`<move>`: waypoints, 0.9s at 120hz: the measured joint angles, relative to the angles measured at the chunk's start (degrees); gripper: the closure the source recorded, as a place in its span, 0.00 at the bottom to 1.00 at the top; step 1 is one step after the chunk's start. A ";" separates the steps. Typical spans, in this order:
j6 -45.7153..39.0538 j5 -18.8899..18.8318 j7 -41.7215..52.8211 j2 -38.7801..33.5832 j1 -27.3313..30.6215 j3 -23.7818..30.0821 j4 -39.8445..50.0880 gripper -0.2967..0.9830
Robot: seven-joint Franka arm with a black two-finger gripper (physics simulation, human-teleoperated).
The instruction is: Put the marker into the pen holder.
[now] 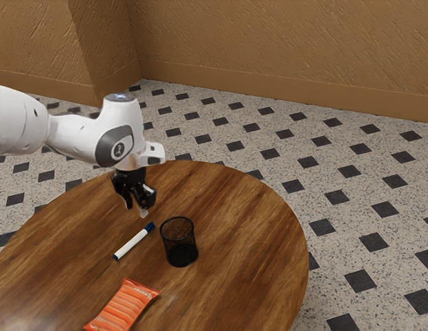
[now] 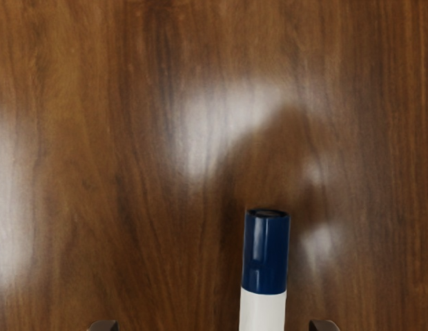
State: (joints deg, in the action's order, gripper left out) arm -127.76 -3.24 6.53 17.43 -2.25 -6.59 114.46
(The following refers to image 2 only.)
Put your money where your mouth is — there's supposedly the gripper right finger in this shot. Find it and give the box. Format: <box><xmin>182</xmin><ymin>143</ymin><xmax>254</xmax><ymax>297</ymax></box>
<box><xmin>309</xmin><ymin>319</ymin><xmax>341</xmax><ymax>331</ymax></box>

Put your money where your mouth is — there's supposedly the white marker with blue cap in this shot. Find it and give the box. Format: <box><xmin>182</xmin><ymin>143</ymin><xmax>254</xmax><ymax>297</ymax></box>
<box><xmin>238</xmin><ymin>208</ymin><xmax>291</xmax><ymax>331</ymax></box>

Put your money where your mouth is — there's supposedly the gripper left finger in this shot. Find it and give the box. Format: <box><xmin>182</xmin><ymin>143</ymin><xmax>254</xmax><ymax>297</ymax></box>
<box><xmin>88</xmin><ymin>319</ymin><xmax>120</xmax><ymax>331</ymax></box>

